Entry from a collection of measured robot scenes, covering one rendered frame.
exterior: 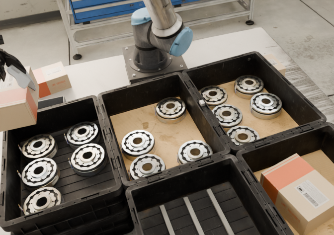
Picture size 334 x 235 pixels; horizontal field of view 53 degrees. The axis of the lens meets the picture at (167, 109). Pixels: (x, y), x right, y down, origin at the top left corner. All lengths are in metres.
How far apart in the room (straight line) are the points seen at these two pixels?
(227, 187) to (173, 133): 0.26
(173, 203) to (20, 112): 0.46
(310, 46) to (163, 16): 2.12
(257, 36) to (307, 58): 1.21
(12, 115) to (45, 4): 3.03
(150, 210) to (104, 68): 0.91
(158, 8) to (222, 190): 0.61
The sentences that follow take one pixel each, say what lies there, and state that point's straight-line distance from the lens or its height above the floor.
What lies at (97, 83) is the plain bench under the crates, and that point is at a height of 0.70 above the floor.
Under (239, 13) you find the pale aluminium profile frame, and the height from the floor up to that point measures 0.13.
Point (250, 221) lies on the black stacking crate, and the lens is 0.91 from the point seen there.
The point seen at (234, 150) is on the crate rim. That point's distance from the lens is 0.91.
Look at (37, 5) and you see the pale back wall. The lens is 3.89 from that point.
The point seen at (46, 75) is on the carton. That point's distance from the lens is 1.59.
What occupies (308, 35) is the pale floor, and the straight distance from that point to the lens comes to 3.29.
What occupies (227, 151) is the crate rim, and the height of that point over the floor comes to 0.93.
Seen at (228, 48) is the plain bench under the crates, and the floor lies 0.70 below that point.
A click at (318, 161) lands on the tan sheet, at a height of 0.83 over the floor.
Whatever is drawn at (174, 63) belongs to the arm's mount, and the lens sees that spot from 1.44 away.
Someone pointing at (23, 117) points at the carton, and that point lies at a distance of 0.90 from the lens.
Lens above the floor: 1.62
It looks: 42 degrees down
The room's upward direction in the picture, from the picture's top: 6 degrees counter-clockwise
